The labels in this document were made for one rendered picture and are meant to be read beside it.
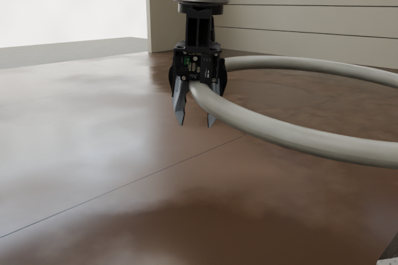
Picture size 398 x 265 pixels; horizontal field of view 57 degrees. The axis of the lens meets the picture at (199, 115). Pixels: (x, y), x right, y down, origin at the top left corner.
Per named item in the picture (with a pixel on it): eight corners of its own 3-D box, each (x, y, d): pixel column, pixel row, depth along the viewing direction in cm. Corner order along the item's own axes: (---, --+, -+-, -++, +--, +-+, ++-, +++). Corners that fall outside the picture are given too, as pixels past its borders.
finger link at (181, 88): (161, 131, 62) (173, 80, 58) (166, 118, 67) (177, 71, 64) (179, 135, 62) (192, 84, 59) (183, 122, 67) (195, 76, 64)
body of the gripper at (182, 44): (170, 85, 57) (172, 5, 53) (177, 72, 65) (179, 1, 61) (219, 88, 57) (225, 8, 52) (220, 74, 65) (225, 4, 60)
